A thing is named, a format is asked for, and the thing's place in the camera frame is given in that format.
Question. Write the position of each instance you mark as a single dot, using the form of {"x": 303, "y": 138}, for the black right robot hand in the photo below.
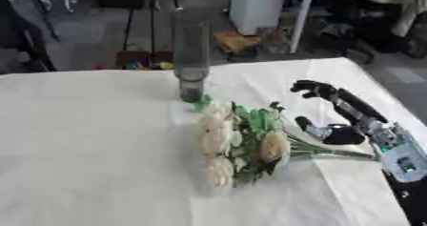
{"x": 351, "y": 105}

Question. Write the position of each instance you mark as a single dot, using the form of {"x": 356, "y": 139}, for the cream artificial flower bouquet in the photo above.
{"x": 244, "y": 140}

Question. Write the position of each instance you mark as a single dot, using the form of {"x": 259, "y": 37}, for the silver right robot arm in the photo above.
{"x": 404, "y": 160}

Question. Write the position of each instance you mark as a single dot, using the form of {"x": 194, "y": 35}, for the tall grey glass vase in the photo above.
{"x": 192, "y": 55}

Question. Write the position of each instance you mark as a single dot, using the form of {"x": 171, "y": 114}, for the white cabinet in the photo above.
{"x": 257, "y": 5}

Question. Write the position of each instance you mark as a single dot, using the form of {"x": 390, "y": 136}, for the red toy box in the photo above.
{"x": 142, "y": 59}

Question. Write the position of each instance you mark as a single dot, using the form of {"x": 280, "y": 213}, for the black tripod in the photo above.
{"x": 145, "y": 20}

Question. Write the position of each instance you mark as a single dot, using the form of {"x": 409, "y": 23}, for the white pole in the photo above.
{"x": 303, "y": 16}

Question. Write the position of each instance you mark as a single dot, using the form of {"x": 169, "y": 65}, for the orange bag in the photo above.
{"x": 236, "y": 41}

